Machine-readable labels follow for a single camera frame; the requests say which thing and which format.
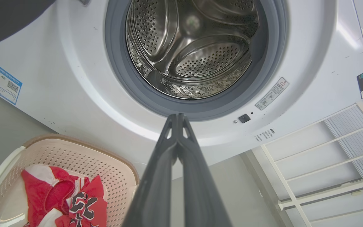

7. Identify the grey rubber door gasket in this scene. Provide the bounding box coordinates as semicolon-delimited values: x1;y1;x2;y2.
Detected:
105;0;289;122

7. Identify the cream perforated laundry basket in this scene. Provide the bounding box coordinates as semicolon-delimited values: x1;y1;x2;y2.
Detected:
0;134;140;227

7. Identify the red and white jersey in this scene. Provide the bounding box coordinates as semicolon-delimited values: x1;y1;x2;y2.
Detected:
20;164;108;227

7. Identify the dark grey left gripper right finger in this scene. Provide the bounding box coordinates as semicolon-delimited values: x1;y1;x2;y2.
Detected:
177;113;233;227

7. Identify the stainless steel washing machine drum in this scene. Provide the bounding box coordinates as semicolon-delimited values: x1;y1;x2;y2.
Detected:
125;0;260;100

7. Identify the white front-load washing machine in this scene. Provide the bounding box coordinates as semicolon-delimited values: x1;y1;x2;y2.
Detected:
0;0;363;181

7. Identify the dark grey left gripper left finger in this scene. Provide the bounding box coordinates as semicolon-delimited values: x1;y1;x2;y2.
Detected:
122;113;178;227

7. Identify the blue energy label sticker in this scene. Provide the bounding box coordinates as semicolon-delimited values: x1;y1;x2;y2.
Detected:
0;64;23;106

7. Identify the white warning sticker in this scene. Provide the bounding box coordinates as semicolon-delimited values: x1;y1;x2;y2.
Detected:
255;77;290;111

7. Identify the dark washer door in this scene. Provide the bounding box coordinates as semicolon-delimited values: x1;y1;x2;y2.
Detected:
0;0;56;51

